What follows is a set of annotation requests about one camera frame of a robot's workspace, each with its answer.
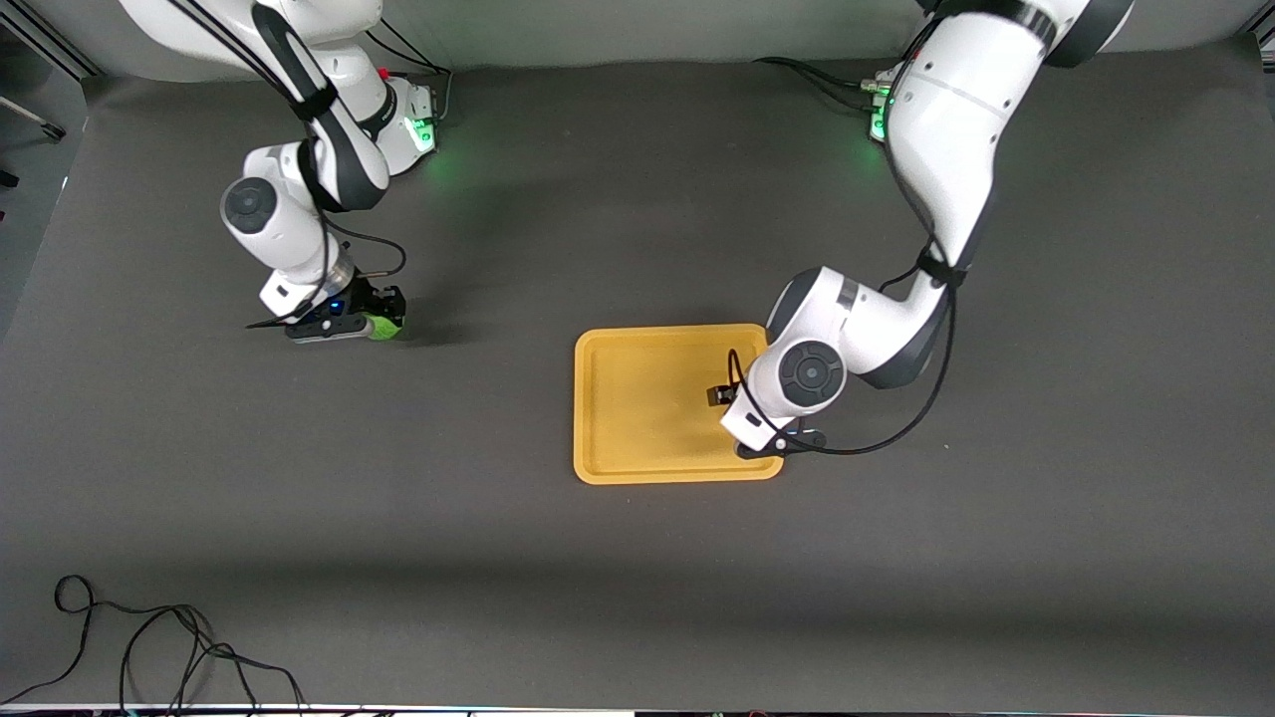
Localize orange plastic tray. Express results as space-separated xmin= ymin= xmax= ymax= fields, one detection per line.
xmin=573 ymin=324 xmax=786 ymax=486

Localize dark grey table mat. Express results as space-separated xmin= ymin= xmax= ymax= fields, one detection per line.
xmin=0 ymin=40 xmax=1275 ymax=714

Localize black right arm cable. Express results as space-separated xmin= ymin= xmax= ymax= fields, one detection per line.
xmin=164 ymin=0 xmax=409 ymax=332

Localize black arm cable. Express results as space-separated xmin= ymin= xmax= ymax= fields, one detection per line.
xmin=164 ymin=0 xmax=409 ymax=332
xmin=725 ymin=10 xmax=972 ymax=458

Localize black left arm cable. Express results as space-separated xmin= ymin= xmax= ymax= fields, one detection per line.
xmin=725 ymin=10 xmax=972 ymax=458

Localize black right base cables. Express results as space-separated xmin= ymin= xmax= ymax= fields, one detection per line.
xmin=367 ymin=18 xmax=455 ymax=125

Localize black base cables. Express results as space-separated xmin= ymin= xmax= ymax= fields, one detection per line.
xmin=367 ymin=18 xmax=455 ymax=125
xmin=752 ymin=55 xmax=897 ymax=113

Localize black left base cables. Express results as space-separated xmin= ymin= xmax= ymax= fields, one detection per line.
xmin=752 ymin=55 xmax=897 ymax=113

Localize aluminium frame rail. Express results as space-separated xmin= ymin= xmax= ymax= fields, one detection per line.
xmin=0 ymin=12 xmax=103 ymax=83

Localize loose thin black cable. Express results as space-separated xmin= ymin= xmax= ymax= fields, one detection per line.
xmin=0 ymin=575 xmax=310 ymax=714

